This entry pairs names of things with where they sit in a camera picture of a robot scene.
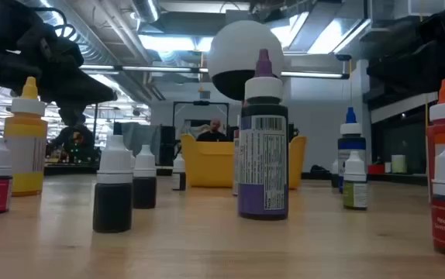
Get person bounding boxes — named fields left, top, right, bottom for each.
left=196, top=118, right=230, bottom=143
left=46, top=115, right=96, bottom=164

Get large yellow food coloring bottle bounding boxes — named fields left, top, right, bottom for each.
left=3, top=76, right=49, bottom=198

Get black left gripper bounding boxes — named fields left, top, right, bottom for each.
left=0, top=22, right=117, bottom=127

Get small white-capped dropper bottle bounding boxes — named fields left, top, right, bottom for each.
left=330, top=158, right=340, bottom=189
left=171, top=153, right=187, bottom=191

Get black box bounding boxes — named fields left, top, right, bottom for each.
left=160, top=124, right=177, bottom=167

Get green and white cup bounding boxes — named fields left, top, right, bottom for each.
left=391, top=154, right=408, bottom=174

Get yellow plastic basket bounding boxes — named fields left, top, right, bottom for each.
left=180, top=133, right=308, bottom=191

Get black frame stand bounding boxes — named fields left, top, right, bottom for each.
left=172, top=101, right=230, bottom=136

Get small dropper bottle green label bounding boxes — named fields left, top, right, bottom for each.
left=342, top=150, right=369, bottom=212

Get grey panel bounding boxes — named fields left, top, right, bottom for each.
left=120, top=122, right=162, bottom=167

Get large blue food coloring bottle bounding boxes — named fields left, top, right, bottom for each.
left=336, top=106, right=367, bottom=194

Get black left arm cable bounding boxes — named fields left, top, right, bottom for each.
left=40, top=6, right=78, bottom=40

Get small dark dropper bottle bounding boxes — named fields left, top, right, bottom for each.
left=92, top=134, right=133, bottom=234
left=132, top=144, right=157, bottom=210

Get long ceiling light tube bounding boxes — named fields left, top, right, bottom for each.
left=79, top=64, right=350, bottom=81

